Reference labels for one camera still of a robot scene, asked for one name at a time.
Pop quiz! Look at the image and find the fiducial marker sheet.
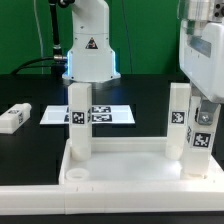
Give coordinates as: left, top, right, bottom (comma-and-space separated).
40, 105, 135, 125

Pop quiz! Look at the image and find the black cable bundle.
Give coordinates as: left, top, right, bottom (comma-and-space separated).
9, 0, 69, 76

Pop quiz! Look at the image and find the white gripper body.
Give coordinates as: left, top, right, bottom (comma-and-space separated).
179, 21, 224, 103

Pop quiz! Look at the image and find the white desk top tray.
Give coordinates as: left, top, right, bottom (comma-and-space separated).
59, 137, 224, 189

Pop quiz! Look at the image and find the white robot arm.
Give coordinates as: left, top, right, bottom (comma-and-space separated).
63, 0, 224, 126

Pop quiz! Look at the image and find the white hanging cable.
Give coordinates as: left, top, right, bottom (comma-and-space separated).
33, 0, 45, 75

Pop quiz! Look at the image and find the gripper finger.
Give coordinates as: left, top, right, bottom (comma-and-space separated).
197, 99, 220, 126

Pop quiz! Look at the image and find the white L-shaped obstacle fence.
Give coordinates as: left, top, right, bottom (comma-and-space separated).
0, 159, 224, 216

